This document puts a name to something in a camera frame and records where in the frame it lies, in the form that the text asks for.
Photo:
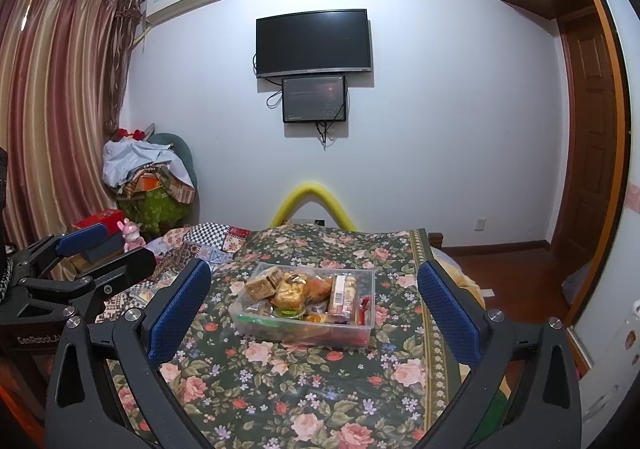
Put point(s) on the pile of clothes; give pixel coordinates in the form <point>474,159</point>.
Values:
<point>145,159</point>

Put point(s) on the green jelly cup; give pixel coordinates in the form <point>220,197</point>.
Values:
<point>289,313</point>

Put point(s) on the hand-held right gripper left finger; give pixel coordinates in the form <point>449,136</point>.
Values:
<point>180,314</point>

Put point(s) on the patchwork quilt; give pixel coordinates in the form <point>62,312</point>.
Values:
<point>210,234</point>

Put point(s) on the orange snack packet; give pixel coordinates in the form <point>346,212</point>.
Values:
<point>318,289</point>

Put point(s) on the golden snack packet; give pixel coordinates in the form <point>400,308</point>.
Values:
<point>290,294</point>

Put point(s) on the striped brown curtain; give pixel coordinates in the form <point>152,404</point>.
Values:
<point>50,104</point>

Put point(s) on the small wall monitor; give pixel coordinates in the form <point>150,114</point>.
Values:
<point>312,99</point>

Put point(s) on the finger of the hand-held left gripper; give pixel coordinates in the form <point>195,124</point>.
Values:
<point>82,239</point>
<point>125,266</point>

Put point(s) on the white wardrobe door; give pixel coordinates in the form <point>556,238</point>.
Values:
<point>612,369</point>

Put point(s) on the green chair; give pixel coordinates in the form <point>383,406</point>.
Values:
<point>185,159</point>

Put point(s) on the clear plastic box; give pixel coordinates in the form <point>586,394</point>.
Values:
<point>260,329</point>

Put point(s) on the tan biscuit packet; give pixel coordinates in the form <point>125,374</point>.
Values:
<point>262,281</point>

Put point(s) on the pink rabbit toy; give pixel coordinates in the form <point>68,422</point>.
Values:
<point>131,231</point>

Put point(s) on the red snack packet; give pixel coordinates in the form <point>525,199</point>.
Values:
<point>365,305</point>

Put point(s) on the black wall television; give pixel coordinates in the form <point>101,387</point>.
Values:
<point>312,41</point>

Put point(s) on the wooden door frame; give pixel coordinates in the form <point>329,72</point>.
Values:
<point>623,154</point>

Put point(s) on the wooden door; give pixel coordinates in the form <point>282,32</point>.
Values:
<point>590,154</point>

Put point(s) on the yellow bed sheet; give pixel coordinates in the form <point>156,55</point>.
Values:
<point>465,286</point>

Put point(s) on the yellow foam tube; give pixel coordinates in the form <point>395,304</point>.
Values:
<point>312,190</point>

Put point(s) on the floral blanket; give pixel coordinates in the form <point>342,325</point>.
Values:
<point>300,394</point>

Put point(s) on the green wrapped snack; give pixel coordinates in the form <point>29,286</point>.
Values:
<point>257,320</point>

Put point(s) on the clear biscuit packet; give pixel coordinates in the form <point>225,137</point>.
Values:
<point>342,299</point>

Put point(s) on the white wall outlet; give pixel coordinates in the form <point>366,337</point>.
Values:
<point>479,224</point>

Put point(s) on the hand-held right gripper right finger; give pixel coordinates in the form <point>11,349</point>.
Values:
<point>447,314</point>

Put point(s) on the red box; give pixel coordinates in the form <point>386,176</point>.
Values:
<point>102,218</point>

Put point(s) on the wooden baseboard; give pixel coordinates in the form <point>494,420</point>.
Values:
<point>495,246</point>

